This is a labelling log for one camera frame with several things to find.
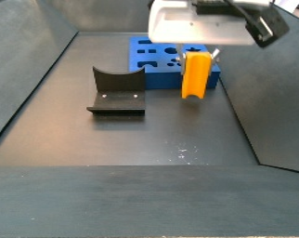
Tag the blue shape sorter board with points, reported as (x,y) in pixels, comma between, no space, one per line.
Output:
(158,58)

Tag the black curved stand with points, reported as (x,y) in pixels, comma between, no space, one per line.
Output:
(120,93)

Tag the yellow arch block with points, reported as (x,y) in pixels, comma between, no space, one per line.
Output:
(196,71)

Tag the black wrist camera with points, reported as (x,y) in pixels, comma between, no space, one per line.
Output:
(267,26)

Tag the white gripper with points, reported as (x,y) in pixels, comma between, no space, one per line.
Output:
(196,22)

